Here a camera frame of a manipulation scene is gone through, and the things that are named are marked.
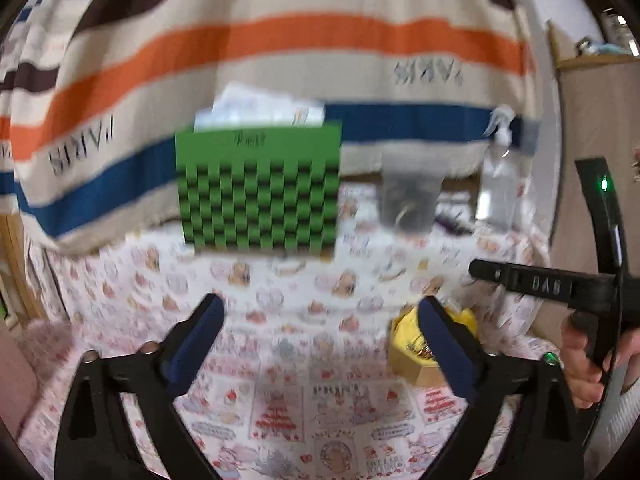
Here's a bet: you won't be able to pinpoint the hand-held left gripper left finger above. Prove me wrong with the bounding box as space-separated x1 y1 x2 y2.
54 292 226 480

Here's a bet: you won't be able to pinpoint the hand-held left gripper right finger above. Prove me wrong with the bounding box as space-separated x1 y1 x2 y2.
417 296 586 480

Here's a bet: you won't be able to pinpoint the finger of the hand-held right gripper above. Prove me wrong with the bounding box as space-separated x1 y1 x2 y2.
469 259 524 295

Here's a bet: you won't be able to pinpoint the yellow cloth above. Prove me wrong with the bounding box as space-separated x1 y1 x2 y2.
390 306 478 361

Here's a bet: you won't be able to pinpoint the person's right forearm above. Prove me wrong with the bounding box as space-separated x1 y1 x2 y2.
585 390 640 480

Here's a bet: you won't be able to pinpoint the person's right hand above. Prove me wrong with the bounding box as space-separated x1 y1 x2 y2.
560 312 634 411

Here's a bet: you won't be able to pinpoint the clear spray bottle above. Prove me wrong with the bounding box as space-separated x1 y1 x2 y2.
477 105 524 234

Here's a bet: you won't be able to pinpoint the bear print tablecloth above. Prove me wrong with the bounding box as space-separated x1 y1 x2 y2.
25 180 556 331

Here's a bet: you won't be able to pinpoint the translucent plastic cup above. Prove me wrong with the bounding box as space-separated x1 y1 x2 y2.
380 147 449 234

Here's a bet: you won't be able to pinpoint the pink cartoon print mat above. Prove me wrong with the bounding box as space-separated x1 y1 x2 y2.
20 310 566 480

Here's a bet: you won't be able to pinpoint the green checkered box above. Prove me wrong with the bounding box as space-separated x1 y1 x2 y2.
175 121 344 262

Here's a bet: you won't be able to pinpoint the white cloth in green box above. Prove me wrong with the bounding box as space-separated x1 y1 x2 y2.
194 85 326 134

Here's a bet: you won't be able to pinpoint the striped woven blanket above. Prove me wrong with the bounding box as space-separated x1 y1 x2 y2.
0 0 542 256

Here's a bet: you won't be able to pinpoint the wooden wall shelf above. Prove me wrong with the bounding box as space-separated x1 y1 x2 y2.
547 7 640 72

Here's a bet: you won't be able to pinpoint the wooden frame post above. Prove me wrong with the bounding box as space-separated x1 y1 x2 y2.
0 212 37 322

